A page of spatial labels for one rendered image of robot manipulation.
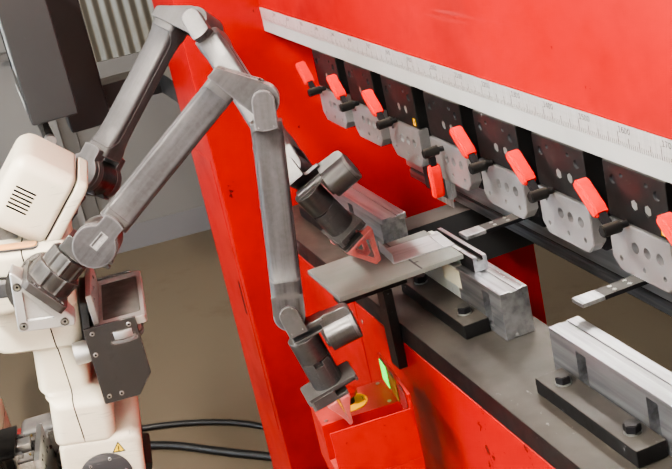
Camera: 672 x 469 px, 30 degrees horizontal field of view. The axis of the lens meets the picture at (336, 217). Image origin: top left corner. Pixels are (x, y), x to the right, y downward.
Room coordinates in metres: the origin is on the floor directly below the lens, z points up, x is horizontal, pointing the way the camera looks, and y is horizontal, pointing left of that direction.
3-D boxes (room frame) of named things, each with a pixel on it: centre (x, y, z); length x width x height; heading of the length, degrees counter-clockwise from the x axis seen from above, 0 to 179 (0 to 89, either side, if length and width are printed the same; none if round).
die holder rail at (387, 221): (2.86, -0.05, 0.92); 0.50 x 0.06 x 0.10; 17
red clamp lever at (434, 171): (2.17, -0.20, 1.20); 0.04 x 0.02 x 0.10; 107
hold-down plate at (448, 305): (2.28, -0.17, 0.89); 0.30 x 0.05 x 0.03; 17
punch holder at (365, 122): (2.55, -0.15, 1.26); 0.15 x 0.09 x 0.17; 17
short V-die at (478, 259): (2.31, -0.22, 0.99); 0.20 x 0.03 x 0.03; 17
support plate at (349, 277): (2.29, -0.07, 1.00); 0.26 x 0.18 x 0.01; 107
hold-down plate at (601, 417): (1.74, -0.34, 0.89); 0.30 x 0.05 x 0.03; 17
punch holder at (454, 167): (2.17, -0.26, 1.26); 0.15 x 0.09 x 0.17; 17
